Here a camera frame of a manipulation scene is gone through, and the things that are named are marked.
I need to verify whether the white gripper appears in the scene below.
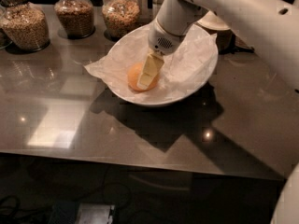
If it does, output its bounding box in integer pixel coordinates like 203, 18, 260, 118
136, 19, 187, 91

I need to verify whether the orange fruit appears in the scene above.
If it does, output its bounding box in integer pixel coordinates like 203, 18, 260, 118
127, 63, 160, 91

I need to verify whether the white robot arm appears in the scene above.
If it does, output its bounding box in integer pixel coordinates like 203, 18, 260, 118
149, 0, 299, 224

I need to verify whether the white bowl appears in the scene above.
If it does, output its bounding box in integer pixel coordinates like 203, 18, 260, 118
107, 21, 220, 107

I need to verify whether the white crumpled paper liner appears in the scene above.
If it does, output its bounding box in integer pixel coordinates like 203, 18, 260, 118
83, 23, 218, 104

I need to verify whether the glass jar of mixed cereal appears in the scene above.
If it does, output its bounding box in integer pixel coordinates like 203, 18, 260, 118
102, 0, 140, 39

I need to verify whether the stack of upturned paper bowls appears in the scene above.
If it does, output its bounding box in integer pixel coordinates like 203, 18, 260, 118
197, 11, 233, 53

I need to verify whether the glass jar of grains middle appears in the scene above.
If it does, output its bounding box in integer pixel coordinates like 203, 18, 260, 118
54, 0, 94, 38

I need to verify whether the glass jar of grains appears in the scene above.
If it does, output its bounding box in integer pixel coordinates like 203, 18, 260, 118
54, 0, 94, 38
1, 0, 50, 52

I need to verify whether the glass jar of grains left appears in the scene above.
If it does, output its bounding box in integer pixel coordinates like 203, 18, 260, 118
1, 0, 50, 52

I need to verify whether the glass jar at left edge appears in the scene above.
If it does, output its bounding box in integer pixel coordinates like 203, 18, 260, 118
0, 7, 12, 49

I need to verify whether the grey box under table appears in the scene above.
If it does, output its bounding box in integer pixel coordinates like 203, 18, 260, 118
75, 203, 115, 224

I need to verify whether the black cable on floor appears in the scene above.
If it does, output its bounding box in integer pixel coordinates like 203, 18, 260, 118
0, 168, 132, 224

